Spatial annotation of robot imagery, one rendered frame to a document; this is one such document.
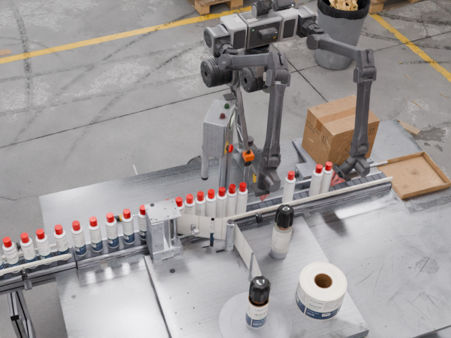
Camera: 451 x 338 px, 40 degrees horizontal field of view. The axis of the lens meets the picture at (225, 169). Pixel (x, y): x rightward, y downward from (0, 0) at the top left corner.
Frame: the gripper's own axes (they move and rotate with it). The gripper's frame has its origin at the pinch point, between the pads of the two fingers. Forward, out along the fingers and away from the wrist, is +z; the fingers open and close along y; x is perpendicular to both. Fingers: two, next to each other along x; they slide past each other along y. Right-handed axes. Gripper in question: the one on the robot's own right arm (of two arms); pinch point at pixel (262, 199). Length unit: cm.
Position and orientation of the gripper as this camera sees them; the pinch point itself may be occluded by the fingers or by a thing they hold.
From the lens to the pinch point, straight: 293.4
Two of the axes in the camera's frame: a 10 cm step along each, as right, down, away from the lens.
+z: -0.3, 7.2, 7.0
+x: -3.6, -6.6, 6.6
